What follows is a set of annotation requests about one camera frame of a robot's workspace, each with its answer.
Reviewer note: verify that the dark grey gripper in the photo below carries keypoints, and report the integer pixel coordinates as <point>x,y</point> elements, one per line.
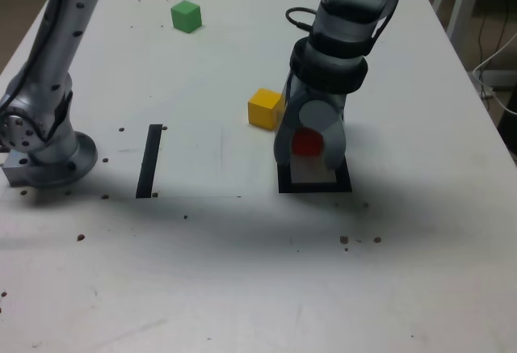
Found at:
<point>323,95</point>

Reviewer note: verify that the red cube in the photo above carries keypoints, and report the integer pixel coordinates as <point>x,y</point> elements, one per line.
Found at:
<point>307,143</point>

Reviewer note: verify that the yellow cube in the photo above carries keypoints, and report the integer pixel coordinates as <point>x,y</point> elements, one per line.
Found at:
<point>262,110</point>

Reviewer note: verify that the green cube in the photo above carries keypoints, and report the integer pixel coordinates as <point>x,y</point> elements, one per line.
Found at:
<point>186,18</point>

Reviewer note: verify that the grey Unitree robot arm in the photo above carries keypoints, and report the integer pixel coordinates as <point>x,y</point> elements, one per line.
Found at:
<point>40,159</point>

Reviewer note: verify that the black tape square outline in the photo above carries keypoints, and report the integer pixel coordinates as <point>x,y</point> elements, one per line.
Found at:
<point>315,188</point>

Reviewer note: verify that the black tape strip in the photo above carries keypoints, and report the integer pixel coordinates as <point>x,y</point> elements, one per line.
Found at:
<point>147,167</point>

